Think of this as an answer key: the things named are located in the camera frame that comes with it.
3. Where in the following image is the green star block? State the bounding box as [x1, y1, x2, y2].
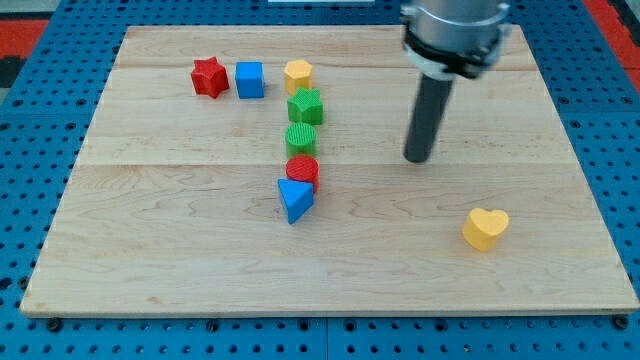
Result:
[287, 87, 324, 125]

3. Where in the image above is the yellow hexagon block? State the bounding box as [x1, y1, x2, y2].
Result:
[284, 59, 313, 95]

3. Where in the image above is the red star block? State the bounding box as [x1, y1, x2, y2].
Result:
[191, 57, 230, 98]

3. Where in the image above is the red cylinder block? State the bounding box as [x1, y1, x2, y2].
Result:
[285, 154, 320, 193]

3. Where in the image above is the blue triangle block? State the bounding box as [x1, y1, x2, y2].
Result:
[277, 179, 314, 224]

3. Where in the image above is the green cylinder block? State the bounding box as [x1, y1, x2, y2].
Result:
[285, 122, 317, 158]

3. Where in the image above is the wooden board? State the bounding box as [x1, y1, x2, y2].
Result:
[21, 26, 639, 318]

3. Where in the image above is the blue cube block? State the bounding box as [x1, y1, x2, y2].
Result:
[235, 62, 264, 99]

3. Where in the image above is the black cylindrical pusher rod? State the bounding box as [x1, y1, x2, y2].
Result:
[403, 75, 453, 163]

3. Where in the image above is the yellow heart block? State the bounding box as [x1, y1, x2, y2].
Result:
[462, 208, 510, 252]

